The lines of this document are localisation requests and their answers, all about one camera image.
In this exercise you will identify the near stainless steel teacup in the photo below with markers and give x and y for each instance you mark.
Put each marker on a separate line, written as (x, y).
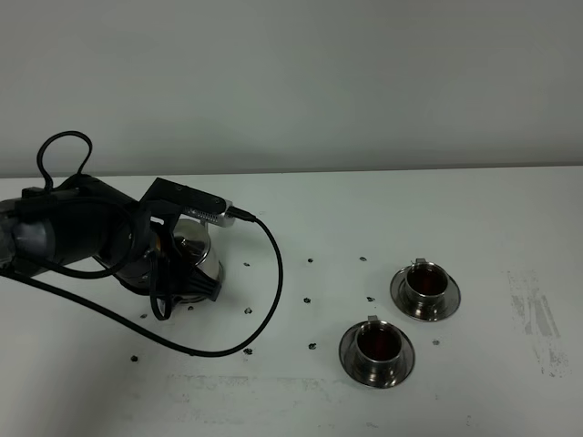
(379, 346)

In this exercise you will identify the near stainless steel saucer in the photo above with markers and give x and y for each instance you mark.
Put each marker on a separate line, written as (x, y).
(374, 379)

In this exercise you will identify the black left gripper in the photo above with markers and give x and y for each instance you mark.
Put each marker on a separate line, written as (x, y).
(152, 269)

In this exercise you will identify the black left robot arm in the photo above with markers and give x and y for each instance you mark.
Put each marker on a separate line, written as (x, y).
(62, 229)

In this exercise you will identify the far stainless steel saucer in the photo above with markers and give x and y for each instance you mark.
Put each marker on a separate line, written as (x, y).
(452, 298)

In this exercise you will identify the stainless steel teacup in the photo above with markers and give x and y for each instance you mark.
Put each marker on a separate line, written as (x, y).
(425, 286)
(379, 346)

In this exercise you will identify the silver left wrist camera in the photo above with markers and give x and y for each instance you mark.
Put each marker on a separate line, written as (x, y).
(168, 201)

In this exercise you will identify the stainless steel teapot saucer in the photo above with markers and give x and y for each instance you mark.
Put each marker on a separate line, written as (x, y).
(193, 298)

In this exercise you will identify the far stainless steel teacup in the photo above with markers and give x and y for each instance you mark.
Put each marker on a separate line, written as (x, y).
(425, 286)

